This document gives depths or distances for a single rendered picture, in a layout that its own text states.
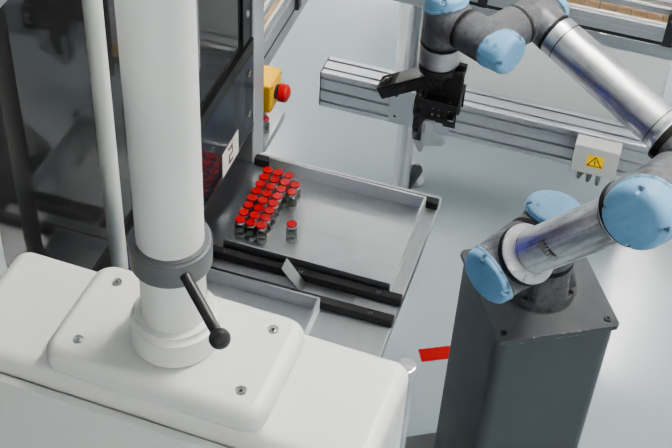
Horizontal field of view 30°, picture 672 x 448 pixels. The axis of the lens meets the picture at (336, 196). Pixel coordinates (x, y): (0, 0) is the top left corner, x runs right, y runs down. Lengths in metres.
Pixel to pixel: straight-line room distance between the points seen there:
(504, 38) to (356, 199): 0.61
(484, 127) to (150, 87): 2.37
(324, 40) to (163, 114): 3.41
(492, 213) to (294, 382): 2.55
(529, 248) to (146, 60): 1.28
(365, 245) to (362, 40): 2.12
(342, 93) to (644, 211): 1.63
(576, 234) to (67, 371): 1.04
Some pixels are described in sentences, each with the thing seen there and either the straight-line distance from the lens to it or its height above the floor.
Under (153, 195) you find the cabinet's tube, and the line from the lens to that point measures 1.20.
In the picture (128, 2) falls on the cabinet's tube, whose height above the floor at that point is 2.04.
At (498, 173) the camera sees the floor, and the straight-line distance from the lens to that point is 4.04.
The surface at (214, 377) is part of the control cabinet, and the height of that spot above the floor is 1.58.
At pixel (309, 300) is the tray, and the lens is 2.35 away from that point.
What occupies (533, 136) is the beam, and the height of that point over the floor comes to 0.50.
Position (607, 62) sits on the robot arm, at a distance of 2.18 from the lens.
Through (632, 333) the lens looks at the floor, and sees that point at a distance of 3.65.
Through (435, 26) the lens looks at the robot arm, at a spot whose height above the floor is 1.40.
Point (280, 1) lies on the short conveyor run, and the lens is 3.06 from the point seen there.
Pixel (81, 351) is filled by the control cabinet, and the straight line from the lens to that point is 1.39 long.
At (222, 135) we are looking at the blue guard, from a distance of 2.40.
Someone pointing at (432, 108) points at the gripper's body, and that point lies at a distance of 2.30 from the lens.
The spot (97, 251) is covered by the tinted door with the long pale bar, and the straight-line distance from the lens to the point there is 1.98.
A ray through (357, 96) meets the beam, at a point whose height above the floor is 0.49.
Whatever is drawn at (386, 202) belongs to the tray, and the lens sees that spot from 2.59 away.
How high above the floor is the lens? 2.64
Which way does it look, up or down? 43 degrees down
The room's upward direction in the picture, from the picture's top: 3 degrees clockwise
